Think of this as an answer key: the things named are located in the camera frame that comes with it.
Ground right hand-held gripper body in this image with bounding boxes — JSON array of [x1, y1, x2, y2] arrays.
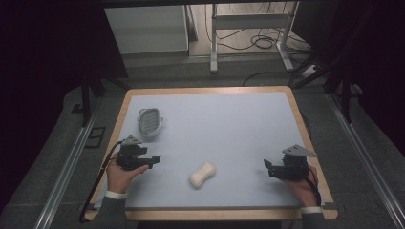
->
[[267, 144, 318, 181]]

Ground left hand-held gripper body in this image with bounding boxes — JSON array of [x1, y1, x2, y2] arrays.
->
[[115, 135, 153, 171]]

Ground white soap bar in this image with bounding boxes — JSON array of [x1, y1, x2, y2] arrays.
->
[[188, 161, 218, 190]]

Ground person's left hand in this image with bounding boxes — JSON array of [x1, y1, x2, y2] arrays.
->
[[106, 156, 150, 195]]

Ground person's right hand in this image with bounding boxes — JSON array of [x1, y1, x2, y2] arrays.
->
[[280, 164, 320, 208]]

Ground light blue table mat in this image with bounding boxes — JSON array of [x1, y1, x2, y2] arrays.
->
[[94, 91, 327, 210]]

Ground black stand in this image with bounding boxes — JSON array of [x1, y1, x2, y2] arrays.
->
[[290, 47, 364, 124], [79, 71, 132, 128]]

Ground white power strip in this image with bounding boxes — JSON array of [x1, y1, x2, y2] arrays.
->
[[300, 64, 321, 78]]

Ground grey cabinet panel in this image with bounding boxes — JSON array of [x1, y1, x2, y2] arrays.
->
[[104, 5, 189, 55]]

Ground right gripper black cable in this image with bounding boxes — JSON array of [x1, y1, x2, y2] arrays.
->
[[303, 165, 323, 207]]

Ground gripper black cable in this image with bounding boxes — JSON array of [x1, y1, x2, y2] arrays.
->
[[303, 165, 323, 207], [78, 139, 124, 223]]

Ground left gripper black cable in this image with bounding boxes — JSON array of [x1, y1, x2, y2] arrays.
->
[[78, 139, 124, 223]]

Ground aluminium floor rail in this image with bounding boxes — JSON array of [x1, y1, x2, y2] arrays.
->
[[33, 111, 100, 229], [328, 94, 405, 229]]

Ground black floor cables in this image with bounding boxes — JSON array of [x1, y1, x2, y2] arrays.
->
[[203, 2, 313, 88]]

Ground white metal desk frame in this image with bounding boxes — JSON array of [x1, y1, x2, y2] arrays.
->
[[209, 2, 300, 74]]

